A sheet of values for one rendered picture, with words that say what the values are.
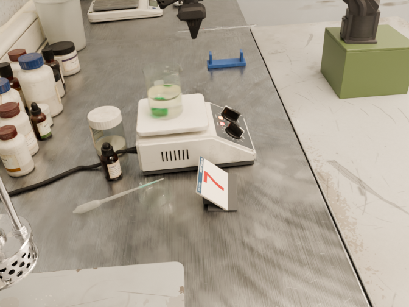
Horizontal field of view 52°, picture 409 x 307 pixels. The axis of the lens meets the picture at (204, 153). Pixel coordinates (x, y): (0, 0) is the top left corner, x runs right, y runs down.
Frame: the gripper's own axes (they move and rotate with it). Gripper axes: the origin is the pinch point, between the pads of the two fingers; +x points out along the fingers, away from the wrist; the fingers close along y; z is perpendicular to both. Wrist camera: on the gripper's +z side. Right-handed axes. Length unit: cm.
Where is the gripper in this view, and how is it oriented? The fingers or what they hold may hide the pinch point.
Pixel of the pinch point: (192, 24)
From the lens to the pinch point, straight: 107.2
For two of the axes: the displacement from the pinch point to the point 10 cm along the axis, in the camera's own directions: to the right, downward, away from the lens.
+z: -10.0, 0.8, 0.0
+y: 0.5, 5.7, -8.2
